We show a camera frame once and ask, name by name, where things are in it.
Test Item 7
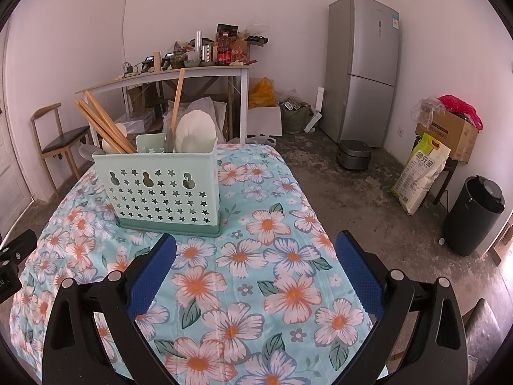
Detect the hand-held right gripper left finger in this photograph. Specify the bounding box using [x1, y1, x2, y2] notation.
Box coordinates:
[42, 233, 189, 385]

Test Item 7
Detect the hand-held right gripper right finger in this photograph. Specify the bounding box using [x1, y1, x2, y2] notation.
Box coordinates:
[321, 230, 469, 385]

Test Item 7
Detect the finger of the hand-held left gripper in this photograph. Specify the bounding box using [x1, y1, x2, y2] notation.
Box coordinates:
[0, 229, 38, 265]

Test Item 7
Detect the green plastic utensil holder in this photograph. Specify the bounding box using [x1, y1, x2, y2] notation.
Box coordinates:
[92, 134, 222, 238]

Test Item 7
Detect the white soup spoon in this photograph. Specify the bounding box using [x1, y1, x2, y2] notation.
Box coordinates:
[102, 124, 129, 154]

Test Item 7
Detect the bundle of wooden chopsticks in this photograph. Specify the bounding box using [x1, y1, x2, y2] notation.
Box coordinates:
[74, 89, 138, 154]

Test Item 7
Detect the white rice paddle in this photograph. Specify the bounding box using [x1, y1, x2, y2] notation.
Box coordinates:
[176, 110, 218, 154]

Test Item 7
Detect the single wooden chopstick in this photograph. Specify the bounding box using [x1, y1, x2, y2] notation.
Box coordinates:
[172, 68, 186, 134]

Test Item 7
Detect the white wooden door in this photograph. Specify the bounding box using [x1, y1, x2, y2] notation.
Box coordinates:
[0, 32, 33, 211]

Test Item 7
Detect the floral blue blanket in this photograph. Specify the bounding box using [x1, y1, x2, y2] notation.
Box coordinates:
[8, 143, 389, 385]

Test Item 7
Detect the wooden chair with dark seat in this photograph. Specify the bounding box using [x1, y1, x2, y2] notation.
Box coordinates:
[31, 102, 92, 193]

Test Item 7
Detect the grey rice cooker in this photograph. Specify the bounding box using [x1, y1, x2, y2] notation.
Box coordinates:
[337, 140, 371, 171]

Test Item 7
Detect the yellow and white rice bag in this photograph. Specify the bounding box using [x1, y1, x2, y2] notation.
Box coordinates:
[391, 132, 451, 215]

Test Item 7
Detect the black cylindrical bin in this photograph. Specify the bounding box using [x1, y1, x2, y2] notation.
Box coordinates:
[442, 175, 506, 257]

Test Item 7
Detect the wrapped flat grey box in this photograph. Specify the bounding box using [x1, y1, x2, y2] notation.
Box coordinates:
[116, 109, 156, 129]

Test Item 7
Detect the olive green bag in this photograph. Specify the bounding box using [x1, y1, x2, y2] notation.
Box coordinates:
[280, 98, 318, 134]

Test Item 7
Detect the large cardboard box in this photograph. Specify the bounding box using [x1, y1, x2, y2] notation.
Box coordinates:
[415, 108, 479, 164]

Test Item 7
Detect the white pillow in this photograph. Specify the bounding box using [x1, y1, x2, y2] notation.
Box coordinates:
[162, 96, 227, 145]

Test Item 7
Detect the white plastic panel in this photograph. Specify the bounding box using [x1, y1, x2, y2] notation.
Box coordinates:
[304, 86, 326, 133]

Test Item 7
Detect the white cardboard box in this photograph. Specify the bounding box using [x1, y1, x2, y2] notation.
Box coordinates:
[245, 105, 283, 138]

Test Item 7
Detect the red plastic bag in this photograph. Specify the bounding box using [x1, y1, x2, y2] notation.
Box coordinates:
[437, 95, 484, 129]

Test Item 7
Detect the white desk with wooden top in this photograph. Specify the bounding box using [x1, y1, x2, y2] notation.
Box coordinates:
[74, 64, 251, 143]

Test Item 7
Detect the yellow plastic bag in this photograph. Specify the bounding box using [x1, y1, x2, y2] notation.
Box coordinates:
[248, 77, 277, 109]

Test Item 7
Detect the grey refrigerator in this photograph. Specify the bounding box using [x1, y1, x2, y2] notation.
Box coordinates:
[319, 0, 400, 148]

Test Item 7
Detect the red label bottle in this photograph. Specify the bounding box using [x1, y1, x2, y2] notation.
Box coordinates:
[216, 34, 233, 66]

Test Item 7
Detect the cardboard box on desk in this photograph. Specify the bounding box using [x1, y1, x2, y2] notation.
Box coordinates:
[232, 39, 251, 65]

